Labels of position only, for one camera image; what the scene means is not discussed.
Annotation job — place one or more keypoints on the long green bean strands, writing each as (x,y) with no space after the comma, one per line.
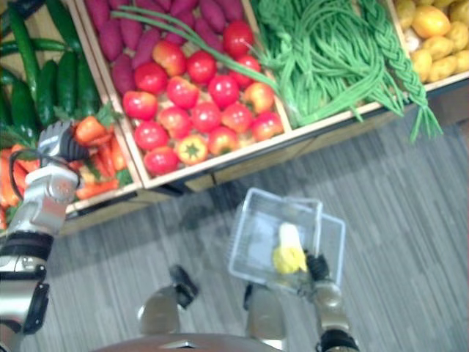
(205,45)

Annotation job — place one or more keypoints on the silver right robot leg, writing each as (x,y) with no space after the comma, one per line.
(265,317)

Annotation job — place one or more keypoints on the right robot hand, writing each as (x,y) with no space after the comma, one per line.
(317,267)

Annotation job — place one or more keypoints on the braided green bean bundle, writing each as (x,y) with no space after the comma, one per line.
(397,58)

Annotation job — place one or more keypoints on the silver robot leg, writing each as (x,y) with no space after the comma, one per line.
(159,312)
(265,317)

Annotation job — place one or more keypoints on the wooden produce crate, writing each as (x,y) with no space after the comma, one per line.
(329,121)
(106,205)
(220,165)
(443,85)

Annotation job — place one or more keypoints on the orange round fruit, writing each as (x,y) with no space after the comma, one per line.
(430,21)

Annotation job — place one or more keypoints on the silver left robot leg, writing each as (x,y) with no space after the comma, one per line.
(159,312)

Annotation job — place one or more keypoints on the purple sweet potato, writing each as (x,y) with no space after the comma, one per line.
(97,12)
(212,14)
(231,8)
(123,75)
(187,19)
(207,35)
(111,39)
(183,5)
(131,32)
(146,47)

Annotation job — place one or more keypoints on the orange carrot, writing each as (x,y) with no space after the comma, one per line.
(117,154)
(97,189)
(8,179)

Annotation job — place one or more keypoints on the green long bean bundle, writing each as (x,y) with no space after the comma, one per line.
(322,55)

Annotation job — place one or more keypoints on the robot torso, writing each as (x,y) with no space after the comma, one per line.
(187,342)

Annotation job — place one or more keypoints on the orange red tomato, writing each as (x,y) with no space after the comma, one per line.
(222,140)
(259,97)
(169,57)

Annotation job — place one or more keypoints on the dark right robot foot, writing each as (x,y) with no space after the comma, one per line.
(248,296)

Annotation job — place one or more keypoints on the green cucumber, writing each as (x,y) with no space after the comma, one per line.
(23,47)
(44,44)
(47,92)
(87,88)
(67,82)
(64,22)
(22,108)

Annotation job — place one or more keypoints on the dark robot foot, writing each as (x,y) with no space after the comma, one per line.
(184,285)
(248,296)

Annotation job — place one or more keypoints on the dark left robot foot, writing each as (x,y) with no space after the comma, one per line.
(184,285)

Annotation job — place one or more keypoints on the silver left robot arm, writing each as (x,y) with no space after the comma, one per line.
(42,207)

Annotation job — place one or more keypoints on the yellow tomato with green stem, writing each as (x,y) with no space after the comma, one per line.
(191,149)

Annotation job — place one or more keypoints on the yellow potato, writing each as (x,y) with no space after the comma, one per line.
(460,11)
(458,35)
(405,12)
(439,47)
(442,69)
(462,61)
(421,64)

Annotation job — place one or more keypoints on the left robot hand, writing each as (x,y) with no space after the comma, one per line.
(69,144)

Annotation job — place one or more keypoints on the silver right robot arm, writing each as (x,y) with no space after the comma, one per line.
(331,308)

